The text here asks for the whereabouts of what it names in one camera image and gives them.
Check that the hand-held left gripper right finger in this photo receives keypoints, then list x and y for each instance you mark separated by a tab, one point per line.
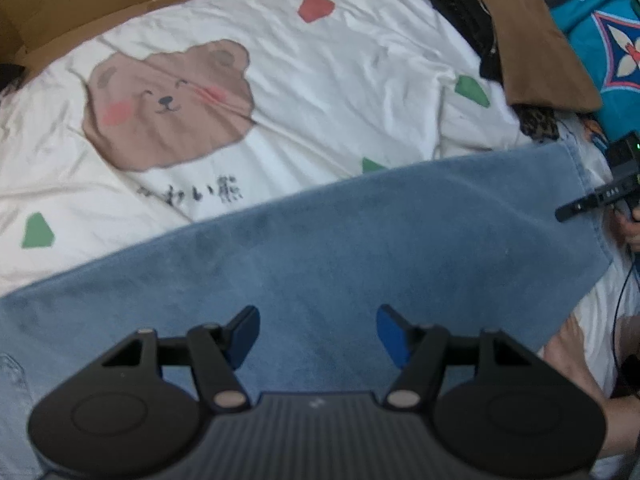
392	337

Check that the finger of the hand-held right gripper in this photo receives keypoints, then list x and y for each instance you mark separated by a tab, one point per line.
577	207

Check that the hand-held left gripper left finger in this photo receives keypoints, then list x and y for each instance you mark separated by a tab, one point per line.
245	335

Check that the person's right hand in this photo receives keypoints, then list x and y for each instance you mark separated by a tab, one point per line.
631	236

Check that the leopard print cloth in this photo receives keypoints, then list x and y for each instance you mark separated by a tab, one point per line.
540	122

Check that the teal patterned cloth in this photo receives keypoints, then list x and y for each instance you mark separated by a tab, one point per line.
585	60

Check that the black knit garment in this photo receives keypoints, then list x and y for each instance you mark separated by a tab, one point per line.
460	5

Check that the white bear print bed sheet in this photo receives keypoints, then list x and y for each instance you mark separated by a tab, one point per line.
325	85

